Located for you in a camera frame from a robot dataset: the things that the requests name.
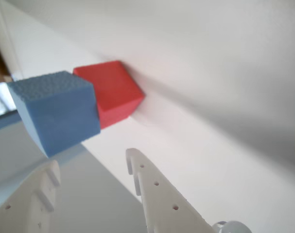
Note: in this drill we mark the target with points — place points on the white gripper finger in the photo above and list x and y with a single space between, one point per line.
23 206
161 206

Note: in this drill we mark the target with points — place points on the blue foam cube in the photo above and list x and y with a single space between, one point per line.
59 116

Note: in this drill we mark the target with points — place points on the red foam cube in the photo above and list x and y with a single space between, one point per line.
115 97

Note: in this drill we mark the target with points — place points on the blue grey framed window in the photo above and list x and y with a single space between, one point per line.
1 122

